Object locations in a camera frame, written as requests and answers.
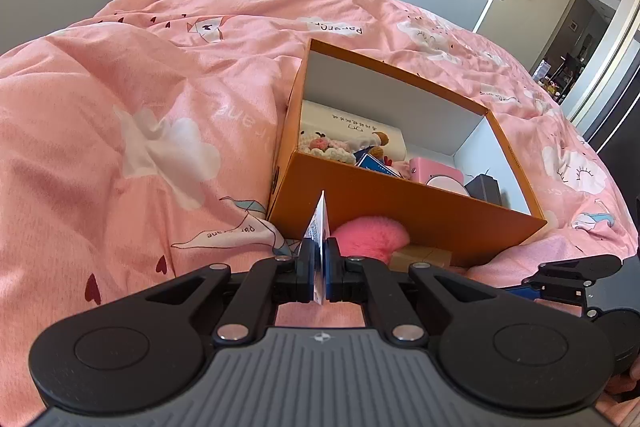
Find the dark wardrobe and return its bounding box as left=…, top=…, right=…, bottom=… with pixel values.
left=574, top=5, right=640, bottom=228

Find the pink fluffy pompom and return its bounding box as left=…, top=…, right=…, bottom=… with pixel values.
left=332, top=217, right=410, bottom=265

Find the blue card pack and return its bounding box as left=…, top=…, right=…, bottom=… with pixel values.
left=356, top=153, right=401, bottom=178

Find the person right hand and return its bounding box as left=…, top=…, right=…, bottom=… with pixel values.
left=596, top=359, right=640, bottom=426

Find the pink square box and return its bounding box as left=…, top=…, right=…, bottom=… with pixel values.
left=409, top=157, right=469, bottom=196

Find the white tissue pack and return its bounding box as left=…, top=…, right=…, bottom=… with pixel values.
left=300, top=101, right=407, bottom=160

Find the orange cardboard box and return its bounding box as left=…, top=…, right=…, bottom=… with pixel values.
left=268, top=39, right=546, bottom=267

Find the pink patterned duvet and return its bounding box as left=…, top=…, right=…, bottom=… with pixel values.
left=1, top=0, right=638, bottom=426

